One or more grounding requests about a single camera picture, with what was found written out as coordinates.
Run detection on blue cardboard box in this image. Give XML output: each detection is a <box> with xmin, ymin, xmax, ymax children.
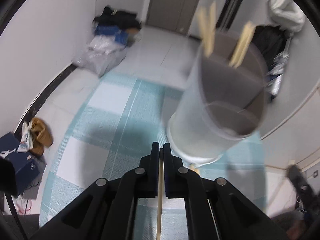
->
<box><xmin>94</xmin><ymin>25</ymin><xmax>129</xmax><ymax>45</ymax></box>

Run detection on white plastic mailer bag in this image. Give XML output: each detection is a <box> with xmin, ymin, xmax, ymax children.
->
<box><xmin>87</xmin><ymin>35</ymin><xmax>125</xmax><ymax>55</ymax></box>

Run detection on tan suede shoe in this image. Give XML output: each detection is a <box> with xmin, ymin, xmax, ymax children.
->
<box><xmin>29</xmin><ymin>117</ymin><xmax>54</xmax><ymax>157</ymax></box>

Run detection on white crumpled socks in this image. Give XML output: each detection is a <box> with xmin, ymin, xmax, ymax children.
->
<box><xmin>17</xmin><ymin>121</ymin><xmax>33</xmax><ymax>153</ymax></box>

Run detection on grey entrance door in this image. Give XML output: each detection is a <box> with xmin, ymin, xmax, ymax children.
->
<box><xmin>146</xmin><ymin>0</ymin><xmax>199</xmax><ymax>35</ymax></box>

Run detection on white utensil holder cup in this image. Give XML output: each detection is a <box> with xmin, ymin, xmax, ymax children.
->
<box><xmin>167</xmin><ymin>31</ymin><xmax>267</xmax><ymax>166</ymax></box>

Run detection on navy Jordan shoe box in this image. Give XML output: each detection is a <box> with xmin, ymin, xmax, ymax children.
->
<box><xmin>0</xmin><ymin>132</ymin><xmax>40</xmax><ymax>197</ymax></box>

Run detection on black hanging jacket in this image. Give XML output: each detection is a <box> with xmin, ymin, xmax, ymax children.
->
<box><xmin>252</xmin><ymin>25</ymin><xmax>289</xmax><ymax>71</ymax></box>

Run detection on black clothes pile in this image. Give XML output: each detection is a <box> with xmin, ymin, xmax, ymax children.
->
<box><xmin>93</xmin><ymin>6</ymin><xmax>142</xmax><ymax>30</ymax></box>

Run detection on teal plaid table mat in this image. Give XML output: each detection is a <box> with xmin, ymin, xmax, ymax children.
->
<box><xmin>40</xmin><ymin>73</ymin><xmax>266</xmax><ymax>239</ymax></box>

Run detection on white hanging bag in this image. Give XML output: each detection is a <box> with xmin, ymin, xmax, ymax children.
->
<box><xmin>267</xmin><ymin>0</ymin><xmax>305</xmax><ymax>33</ymax></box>

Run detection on black framed sliding door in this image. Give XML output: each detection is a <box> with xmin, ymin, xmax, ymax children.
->
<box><xmin>216</xmin><ymin>0</ymin><xmax>243</xmax><ymax>30</ymax></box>

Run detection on grey plastic mailer bag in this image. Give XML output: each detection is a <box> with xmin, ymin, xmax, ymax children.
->
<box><xmin>73</xmin><ymin>49</ymin><xmax>126</xmax><ymax>77</ymax></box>

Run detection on brown cardboard box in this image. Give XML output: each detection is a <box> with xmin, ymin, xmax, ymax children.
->
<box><xmin>125</xmin><ymin>28</ymin><xmax>141</xmax><ymax>43</ymax></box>

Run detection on silver folded umbrella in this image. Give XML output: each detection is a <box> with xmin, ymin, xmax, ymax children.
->
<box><xmin>266</xmin><ymin>37</ymin><xmax>292</xmax><ymax>103</ymax></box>

